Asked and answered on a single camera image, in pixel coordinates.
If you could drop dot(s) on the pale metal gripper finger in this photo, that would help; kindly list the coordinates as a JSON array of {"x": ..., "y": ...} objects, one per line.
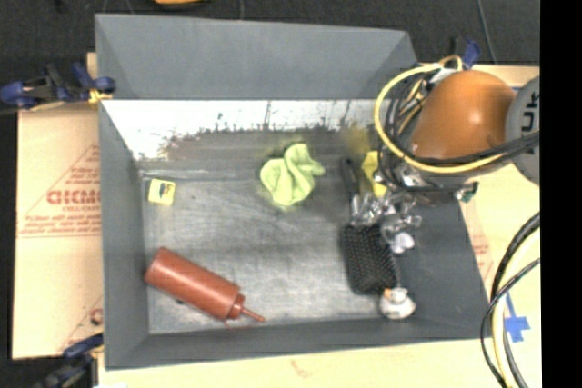
[
  {"x": 367, "y": 210},
  {"x": 400, "y": 238}
]

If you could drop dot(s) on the yellow soft object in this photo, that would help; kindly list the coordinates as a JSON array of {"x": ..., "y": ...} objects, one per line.
[{"x": 372, "y": 170}]

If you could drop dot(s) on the white toy duck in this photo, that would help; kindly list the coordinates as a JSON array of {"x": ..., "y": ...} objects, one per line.
[{"x": 396, "y": 304}]

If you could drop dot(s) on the light green cloth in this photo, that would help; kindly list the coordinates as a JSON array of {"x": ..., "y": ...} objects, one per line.
[{"x": 291, "y": 177}]

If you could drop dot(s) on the grey metal bin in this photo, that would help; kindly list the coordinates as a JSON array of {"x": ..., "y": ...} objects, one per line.
[{"x": 254, "y": 68}]

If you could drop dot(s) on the red-brown squeeze bottle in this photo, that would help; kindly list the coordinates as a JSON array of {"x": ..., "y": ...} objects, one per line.
[{"x": 191, "y": 281}]

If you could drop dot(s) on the small yellow printed box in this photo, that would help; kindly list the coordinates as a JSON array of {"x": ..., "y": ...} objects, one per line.
[{"x": 161, "y": 192}]

